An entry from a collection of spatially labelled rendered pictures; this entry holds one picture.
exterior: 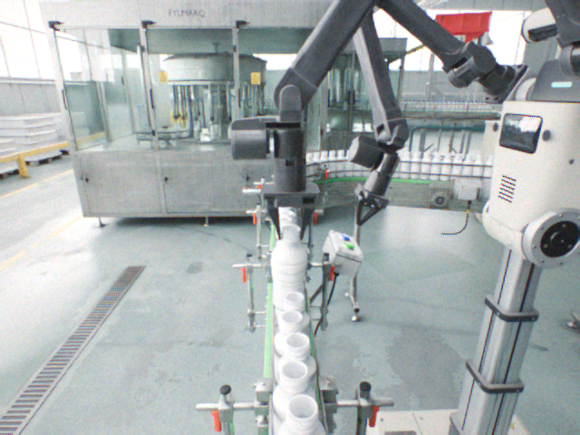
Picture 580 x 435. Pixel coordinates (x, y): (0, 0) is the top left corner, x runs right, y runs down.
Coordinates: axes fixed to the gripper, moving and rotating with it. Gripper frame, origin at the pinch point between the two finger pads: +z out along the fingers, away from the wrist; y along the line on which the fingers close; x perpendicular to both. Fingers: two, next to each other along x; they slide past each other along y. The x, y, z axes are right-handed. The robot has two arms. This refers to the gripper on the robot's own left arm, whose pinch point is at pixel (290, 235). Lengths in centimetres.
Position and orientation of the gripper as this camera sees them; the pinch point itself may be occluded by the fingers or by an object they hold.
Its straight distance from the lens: 66.4
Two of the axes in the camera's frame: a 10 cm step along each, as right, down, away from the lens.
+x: -0.3, -3.4, 9.4
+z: 0.1, 9.4, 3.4
